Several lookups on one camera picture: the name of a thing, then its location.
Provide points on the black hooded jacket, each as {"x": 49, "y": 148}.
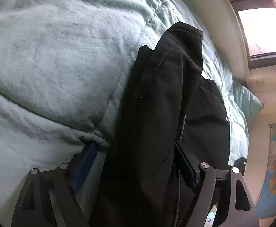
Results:
{"x": 166, "y": 100}

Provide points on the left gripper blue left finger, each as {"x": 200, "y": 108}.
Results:
{"x": 80, "y": 166}

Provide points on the light green pillow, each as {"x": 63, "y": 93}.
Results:
{"x": 248, "y": 103}

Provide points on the wooden framed window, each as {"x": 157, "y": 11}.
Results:
{"x": 257, "y": 19}

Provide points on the light green duvet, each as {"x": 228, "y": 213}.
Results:
{"x": 63, "y": 68}

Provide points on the cream curved bed frame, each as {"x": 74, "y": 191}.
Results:
{"x": 220, "y": 19}

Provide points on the white wall socket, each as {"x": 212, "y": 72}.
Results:
{"x": 260, "y": 81}

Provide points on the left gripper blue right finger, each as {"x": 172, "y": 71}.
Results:
{"x": 188, "y": 165}

